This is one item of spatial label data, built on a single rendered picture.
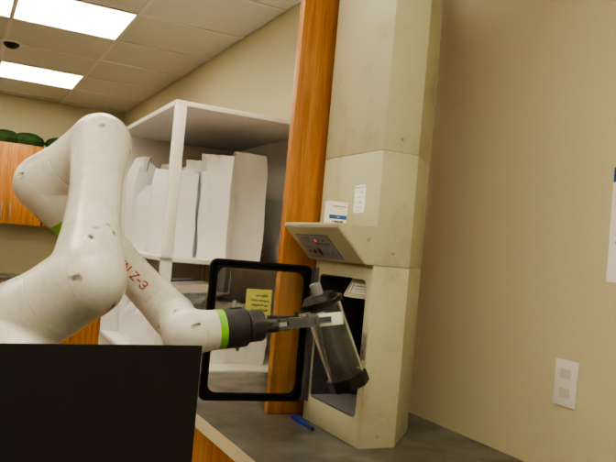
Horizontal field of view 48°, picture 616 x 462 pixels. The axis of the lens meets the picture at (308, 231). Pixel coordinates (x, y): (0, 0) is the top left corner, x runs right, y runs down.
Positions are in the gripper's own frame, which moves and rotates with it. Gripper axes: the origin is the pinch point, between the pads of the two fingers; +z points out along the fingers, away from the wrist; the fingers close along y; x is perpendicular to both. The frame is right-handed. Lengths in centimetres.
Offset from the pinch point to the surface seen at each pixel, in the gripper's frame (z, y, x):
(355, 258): 11.5, 3.0, -14.4
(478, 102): 64, 13, -60
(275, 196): 55, 160, -52
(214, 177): 14, 125, -56
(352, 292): 15.6, 13.8, -5.3
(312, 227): 5.0, 13.9, -23.6
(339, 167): 18.1, 20.2, -41.2
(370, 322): 14.0, 2.0, 2.3
